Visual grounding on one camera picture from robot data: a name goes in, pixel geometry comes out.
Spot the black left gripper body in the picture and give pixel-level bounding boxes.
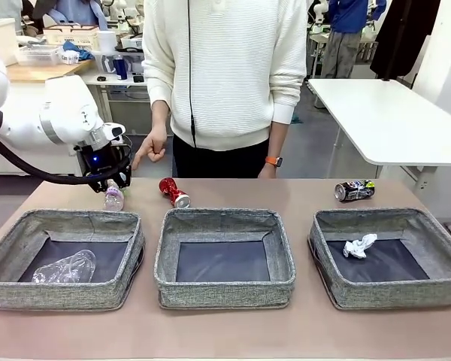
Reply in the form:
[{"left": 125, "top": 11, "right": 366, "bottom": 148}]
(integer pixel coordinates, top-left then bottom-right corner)
[{"left": 74, "top": 140, "right": 131, "bottom": 178}]

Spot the plastic bottle pink label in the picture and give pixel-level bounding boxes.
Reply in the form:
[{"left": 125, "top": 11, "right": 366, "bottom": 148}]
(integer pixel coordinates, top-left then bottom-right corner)
[{"left": 104, "top": 179, "right": 127, "bottom": 211}]

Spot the crushed red can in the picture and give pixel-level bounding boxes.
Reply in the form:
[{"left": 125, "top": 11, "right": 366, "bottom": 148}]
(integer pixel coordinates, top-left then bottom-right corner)
[{"left": 158, "top": 176, "right": 192, "bottom": 209}]

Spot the clear plastic cup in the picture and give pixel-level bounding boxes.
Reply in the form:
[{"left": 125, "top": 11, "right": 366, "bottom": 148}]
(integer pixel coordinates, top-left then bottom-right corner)
[{"left": 32, "top": 249, "right": 97, "bottom": 284}]

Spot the crushed black can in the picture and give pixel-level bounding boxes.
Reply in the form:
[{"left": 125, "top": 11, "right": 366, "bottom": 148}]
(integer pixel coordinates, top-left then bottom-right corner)
[{"left": 334, "top": 179, "right": 376, "bottom": 203}]

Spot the white paper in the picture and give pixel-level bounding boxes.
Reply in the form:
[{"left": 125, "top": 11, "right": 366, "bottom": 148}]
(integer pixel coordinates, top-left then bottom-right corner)
[{"left": 342, "top": 233, "right": 379, "bottom": 260}]

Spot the person's right forearm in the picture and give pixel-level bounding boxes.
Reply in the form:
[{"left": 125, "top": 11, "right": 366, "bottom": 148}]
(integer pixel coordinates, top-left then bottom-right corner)
[{"left": 150, "top": 99, "right": 174, "bottom": 131}]

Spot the person's left forearm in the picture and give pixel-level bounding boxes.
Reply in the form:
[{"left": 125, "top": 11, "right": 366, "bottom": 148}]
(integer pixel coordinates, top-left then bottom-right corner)
[{"left": 266, "top": 120, "right": 289, "bottom": 159}]

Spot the person's right hand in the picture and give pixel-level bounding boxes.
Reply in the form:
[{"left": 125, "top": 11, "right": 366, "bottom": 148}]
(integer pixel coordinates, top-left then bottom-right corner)
[{"left": 131, "top": 126, "right": 168, "bottom": 172}]

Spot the person's left hand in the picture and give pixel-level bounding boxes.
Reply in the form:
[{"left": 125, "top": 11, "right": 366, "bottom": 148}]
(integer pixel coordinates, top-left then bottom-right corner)
[{"left": 257, "top": 164, "right": 280, "bottom": 180}]

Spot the white desk with metal legs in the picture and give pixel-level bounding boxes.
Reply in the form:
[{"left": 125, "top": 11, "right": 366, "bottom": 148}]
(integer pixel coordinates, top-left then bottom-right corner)
[{"left": 78, "top": 71, "right": 151, "bottom": 136}]

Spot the blue bottle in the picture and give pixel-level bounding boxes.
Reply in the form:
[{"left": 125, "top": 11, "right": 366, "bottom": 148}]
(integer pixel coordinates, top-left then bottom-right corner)
[{"left": 112, "top": 54, "right": 129, "bottom": 80}]

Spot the wooden top workbench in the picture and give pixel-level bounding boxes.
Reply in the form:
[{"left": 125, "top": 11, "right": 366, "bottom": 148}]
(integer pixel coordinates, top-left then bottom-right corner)
[{"left": 5, "top": 58, "right": 95, "bottom": 83}]

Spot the blue cloth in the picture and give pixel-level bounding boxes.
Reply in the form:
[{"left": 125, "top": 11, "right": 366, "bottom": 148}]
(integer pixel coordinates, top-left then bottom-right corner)
[{"left": 62, "top": 40, "right": 95, "bottom": 61}]

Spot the grey fabric basket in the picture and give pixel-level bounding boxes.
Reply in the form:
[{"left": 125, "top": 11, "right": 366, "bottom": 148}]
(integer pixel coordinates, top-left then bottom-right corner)
[
  {"left": 0, "top": 209, "right": 147, "bottom": 312},
  {"left": 307, "top": 206, "right": 451, "bottom": 311},
  {"left": 153, "top": 208, "right": 297, "bottom": 311}
]

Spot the white cylinder roll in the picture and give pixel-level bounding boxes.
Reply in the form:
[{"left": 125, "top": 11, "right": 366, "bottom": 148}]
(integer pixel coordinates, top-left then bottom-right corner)
[{"left": 97, "top": 29, "right": 117, "bottom": 53}]

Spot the white desktop device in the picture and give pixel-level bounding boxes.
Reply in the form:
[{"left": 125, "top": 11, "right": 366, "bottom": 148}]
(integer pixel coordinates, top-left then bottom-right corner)
[{"left": 120, "top": 33, "right": 144, "bottom": 50}]

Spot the clear plastic container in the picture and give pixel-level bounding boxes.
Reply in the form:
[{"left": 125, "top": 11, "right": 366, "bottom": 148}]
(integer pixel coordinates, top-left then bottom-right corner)
[{"left": 14, "top": 44, "right": 61, "bottom": 67}]

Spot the cream crate wooden rim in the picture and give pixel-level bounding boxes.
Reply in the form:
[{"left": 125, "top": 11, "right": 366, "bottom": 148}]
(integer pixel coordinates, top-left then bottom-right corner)
[{"left": 43, "top": 24, "right": 99, "bottom": 49}]

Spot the background person light blue shirt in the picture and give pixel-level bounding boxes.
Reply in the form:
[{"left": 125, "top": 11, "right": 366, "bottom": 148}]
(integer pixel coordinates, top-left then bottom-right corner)
[{"left": 47, "top": 0, "right": 108, "bottom": 31}]

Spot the person torso white sweater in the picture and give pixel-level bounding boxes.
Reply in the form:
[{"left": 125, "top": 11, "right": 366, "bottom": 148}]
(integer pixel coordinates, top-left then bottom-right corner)
[{"left": 141, "top": 0, "right": 308, "bottom": 180}]

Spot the white storage box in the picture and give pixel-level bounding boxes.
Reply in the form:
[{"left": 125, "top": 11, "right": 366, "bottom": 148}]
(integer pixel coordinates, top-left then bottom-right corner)
[{"left": 0, "top": 18, "right": 18, "bottom": 67}]

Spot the large white table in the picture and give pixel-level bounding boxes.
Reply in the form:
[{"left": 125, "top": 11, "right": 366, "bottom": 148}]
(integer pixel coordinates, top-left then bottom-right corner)
[{"left": 307, "top": 77, "right": 451, "bottom": 189}]

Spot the background person blue jacket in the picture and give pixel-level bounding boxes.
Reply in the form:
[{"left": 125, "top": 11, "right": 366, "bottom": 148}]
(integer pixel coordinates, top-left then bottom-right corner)
[{"left": 321, "top": 0, "right": 388, "bottom": 79}]

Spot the black hanging coat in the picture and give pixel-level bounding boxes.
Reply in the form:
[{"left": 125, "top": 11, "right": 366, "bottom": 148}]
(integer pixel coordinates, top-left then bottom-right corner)
[{"left": 370, "top": 0, "right": 440, "bottom": 80}]

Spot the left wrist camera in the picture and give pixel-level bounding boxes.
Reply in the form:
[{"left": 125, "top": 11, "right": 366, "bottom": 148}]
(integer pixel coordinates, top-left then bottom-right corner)
[{"left": 103, "top": 122, "right": 127, "bottom": 144}]

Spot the black cord on sweater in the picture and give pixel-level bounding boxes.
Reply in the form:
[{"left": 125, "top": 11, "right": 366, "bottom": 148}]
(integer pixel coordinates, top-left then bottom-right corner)
[{"left": 187, "top": 0, "right": 197, "bottom": 150}]

